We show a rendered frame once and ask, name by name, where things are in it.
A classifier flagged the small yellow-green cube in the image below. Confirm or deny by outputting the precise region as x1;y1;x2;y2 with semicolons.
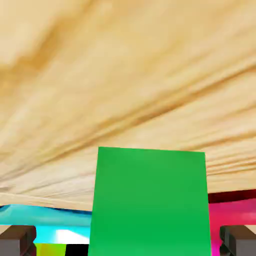
34;242;67;256

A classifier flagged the large green box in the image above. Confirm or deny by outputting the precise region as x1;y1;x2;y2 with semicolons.
87;146;213;256

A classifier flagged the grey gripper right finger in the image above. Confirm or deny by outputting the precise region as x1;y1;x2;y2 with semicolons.
219;224;256;256

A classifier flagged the small black cube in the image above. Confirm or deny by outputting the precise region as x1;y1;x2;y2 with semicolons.
65;243;90;256

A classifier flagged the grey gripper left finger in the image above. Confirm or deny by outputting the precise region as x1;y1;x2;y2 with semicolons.
0;224;37;256

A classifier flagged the large cyan box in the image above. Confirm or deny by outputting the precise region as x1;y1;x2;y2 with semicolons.
0;203;93;245

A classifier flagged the large pink box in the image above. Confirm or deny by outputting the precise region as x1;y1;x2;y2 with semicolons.
207;188;256;256

